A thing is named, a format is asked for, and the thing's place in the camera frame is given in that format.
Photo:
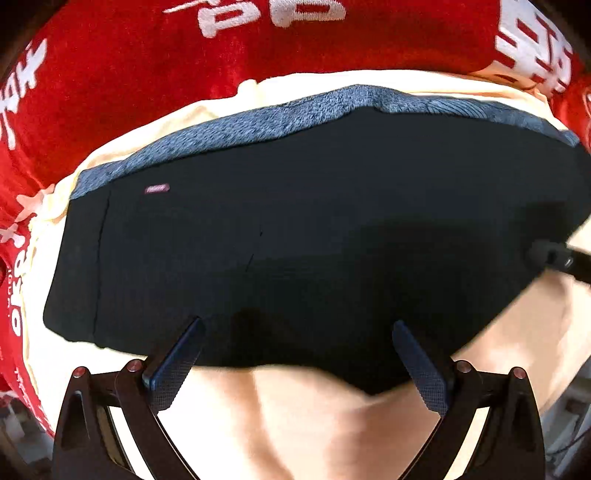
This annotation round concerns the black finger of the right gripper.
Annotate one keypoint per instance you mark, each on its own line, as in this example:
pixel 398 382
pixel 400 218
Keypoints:
pixel 561 258

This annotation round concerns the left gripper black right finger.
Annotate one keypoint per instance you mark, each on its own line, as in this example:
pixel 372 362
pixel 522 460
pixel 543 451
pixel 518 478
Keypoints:
pixel 510 445

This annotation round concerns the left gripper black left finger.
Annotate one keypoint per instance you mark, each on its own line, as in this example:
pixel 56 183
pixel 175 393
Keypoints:
pixel 86 443

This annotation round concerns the black pants with patterned waistband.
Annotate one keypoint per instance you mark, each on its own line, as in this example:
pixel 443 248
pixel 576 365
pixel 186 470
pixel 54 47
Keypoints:
pixel 301 233

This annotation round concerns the cream peach cushion cover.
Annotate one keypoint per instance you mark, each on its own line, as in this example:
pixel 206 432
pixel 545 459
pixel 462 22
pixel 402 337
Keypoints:
pixel 290 422

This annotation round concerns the red blanket with white characters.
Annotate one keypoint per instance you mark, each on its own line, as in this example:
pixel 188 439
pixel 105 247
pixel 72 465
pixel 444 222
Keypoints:
pixel 104 77

